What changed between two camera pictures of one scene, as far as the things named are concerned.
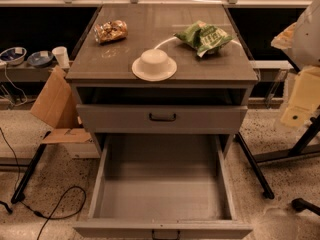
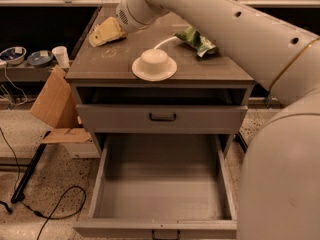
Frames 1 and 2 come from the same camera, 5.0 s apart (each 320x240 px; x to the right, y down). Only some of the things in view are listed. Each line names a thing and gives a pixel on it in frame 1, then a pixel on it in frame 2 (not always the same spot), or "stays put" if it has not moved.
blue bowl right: x=40 y=59 stays put
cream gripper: x=307 y=39 -> x=125 y=17
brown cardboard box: x=57 y=107 stays put
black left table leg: x=19 y=193 stays put
